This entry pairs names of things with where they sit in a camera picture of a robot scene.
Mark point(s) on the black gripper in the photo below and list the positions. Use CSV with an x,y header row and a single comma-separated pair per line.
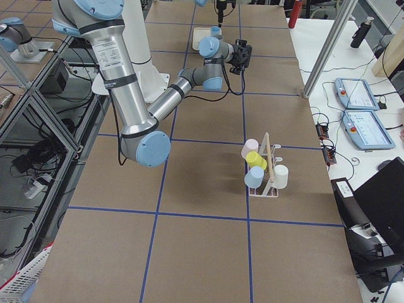
x,y
220,12
237,56

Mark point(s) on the pink plastic cup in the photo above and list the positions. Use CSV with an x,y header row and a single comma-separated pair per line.
x,y
251,145

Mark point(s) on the yellow plastic cup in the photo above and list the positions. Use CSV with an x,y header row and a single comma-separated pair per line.
x,y
253,159

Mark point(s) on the cream plastic cup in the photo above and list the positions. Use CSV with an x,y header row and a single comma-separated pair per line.
x,y
281,176

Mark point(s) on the light blue plastic cup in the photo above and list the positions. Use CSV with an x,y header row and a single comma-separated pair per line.
x,y
254,177

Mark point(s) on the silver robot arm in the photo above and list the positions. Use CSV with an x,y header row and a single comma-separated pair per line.
x,y
140,139
206,11

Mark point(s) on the cream plastic tray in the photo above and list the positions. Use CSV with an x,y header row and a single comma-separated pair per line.
x,y
198,34

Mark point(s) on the red cylinder bottle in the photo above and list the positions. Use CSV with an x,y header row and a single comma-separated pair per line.
x,y
295,14

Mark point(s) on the black water bottle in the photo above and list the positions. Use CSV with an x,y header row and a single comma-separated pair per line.
x,y
362,31

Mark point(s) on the far blue teach pendant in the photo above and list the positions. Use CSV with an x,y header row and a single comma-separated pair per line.
x,y
355,94

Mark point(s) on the blue teach pendant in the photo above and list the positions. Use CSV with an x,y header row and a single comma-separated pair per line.
x,y
355,94
366,131

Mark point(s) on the near blue teach pendant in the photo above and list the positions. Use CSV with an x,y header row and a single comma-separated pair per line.
x,y
366,131

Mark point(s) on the black computer monitor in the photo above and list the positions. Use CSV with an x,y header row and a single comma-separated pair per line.
x,y
381,199

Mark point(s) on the white wire cup rack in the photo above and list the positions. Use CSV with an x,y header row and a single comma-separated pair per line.
x,y
267,151

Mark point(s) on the aluminium frame post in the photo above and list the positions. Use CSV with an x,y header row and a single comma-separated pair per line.
x,y
336,30

